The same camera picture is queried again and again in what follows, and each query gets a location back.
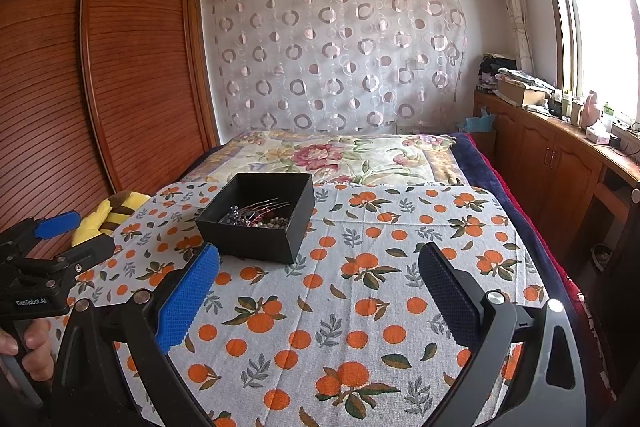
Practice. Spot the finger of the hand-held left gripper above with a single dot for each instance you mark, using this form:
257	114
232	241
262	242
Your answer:
60	223
95	252

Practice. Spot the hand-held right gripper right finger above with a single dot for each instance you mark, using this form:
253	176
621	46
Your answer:
450	297

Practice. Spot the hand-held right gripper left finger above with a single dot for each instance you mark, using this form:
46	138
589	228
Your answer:
185	302

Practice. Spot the black cardboard box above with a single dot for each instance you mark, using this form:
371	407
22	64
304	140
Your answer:
260	247

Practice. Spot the purple beaded hairpin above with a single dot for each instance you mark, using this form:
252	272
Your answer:
235	217

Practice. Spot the person's left hand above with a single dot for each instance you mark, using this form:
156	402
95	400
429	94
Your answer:
35	342

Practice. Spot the yellow plush toy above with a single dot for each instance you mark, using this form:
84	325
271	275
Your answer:
105	214

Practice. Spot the orange fruit print cloth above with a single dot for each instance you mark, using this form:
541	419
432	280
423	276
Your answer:
350	307

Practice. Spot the navy fleece blanket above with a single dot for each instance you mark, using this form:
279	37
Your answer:
500	187

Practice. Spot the red blanket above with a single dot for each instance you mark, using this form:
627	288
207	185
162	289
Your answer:
575	302

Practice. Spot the brown wooden wardrobe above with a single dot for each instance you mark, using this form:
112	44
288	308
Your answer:
125	82

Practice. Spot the dark object on floor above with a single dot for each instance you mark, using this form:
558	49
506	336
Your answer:
601	254

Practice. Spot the brown wooden cabinet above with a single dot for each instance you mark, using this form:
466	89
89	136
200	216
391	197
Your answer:
550	167

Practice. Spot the blue plastic bag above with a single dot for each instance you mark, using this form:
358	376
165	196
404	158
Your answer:
477	123

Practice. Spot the floral blanket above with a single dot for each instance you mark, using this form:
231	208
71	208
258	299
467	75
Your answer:
325	157

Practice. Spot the open cardboard box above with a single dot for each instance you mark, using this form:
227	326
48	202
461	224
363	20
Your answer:
520	96

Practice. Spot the pink tissue box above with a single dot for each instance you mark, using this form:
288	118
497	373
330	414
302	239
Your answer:
597	136

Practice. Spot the pile of dark clothes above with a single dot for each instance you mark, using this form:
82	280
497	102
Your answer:
495	72

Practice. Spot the pink figurine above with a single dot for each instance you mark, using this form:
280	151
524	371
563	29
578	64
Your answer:
594	112

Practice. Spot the sheer circle print curtain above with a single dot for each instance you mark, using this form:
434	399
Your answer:
325	57

